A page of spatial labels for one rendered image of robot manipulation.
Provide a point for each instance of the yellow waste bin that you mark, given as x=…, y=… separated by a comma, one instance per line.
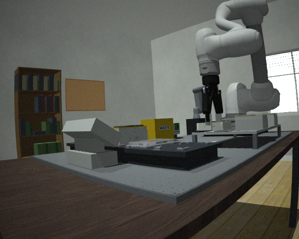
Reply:
x=159, y=128

